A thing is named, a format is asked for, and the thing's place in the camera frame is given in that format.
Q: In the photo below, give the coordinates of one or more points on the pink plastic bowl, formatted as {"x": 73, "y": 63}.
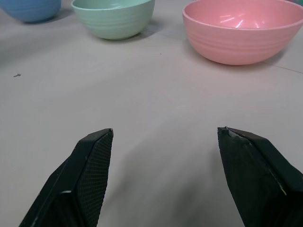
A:
{"x": 236, "y": 45}

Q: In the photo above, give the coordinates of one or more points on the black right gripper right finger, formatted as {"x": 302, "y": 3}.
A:
{"x": 258, "y": 179}

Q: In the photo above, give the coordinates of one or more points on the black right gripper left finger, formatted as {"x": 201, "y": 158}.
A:
{"x": 80, "y": 179}

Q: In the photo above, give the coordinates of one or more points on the blue plastic bowl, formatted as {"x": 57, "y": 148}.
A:
{"x": 33, "y": 10}

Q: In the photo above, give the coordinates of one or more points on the green plastic bowl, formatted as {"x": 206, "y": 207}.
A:
{"x": 116, "y": 23}

